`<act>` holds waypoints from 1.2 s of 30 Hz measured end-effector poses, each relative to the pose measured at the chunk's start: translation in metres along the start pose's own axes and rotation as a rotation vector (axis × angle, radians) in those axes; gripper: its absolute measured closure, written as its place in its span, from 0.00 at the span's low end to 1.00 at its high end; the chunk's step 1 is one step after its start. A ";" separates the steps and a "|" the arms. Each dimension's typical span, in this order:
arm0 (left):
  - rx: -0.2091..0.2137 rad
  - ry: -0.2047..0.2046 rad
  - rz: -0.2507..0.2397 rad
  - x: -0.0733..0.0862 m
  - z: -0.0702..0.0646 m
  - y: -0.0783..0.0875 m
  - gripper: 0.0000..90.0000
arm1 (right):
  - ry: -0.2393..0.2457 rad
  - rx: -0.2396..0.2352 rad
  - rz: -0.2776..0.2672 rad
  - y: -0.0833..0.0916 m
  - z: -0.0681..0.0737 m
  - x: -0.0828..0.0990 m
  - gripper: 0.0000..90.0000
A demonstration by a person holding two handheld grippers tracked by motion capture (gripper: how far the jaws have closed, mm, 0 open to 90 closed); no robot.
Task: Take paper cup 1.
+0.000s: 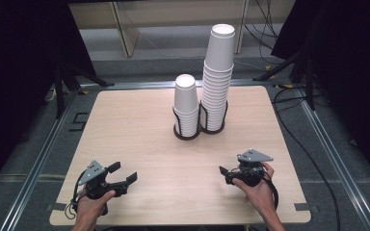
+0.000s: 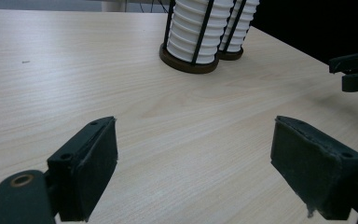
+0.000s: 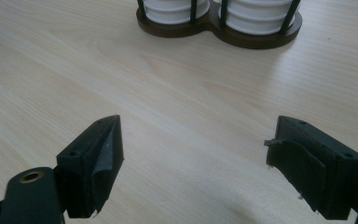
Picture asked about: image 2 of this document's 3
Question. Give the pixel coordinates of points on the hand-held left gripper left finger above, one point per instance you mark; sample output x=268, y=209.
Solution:
x=84, y=174

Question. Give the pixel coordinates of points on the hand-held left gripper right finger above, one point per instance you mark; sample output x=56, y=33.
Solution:
x=317, y=174

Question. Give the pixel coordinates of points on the black cup rack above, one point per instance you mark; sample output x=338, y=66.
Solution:
x=186, y=67

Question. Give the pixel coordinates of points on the white furniture leg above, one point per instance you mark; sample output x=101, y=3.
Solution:
x=113, y=4

